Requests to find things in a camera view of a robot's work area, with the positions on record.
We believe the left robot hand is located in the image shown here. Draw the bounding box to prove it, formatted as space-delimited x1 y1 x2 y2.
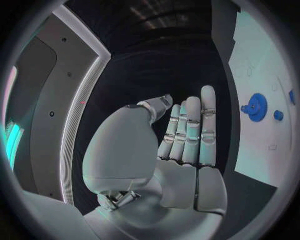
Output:
81 84 229 240

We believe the white task board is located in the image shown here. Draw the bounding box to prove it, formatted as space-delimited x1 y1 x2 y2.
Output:
228 9 299 189

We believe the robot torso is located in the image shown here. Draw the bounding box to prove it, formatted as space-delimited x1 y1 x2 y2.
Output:
4 5 112 205

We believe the glowing light bar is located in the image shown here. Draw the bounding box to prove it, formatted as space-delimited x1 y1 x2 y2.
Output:
5 121 25 167

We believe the blue gear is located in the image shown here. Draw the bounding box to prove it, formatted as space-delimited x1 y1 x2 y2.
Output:
240 92 269 123

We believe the blue peg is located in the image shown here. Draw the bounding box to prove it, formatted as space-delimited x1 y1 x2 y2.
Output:
273 109 285 121

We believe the blue block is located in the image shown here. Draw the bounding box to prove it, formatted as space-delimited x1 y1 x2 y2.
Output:
288 89 297 105

